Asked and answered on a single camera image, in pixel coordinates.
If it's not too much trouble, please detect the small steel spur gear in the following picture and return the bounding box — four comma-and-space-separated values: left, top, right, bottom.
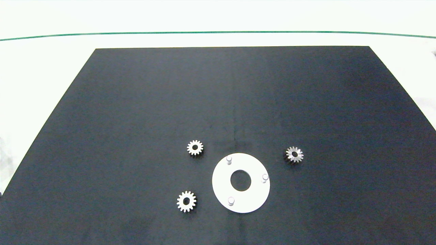
285, 146, 304, 163
187, 140, 204, 156
176, 191, 197, 213

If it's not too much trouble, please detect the dark table mat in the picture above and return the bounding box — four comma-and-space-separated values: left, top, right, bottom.
0, 46, 436, 245

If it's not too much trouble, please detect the round white pin plate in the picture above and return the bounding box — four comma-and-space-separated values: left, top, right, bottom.
212, 153, 270, 214

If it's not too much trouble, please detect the green tape line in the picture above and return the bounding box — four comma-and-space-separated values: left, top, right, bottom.
0, 31, 436, 41

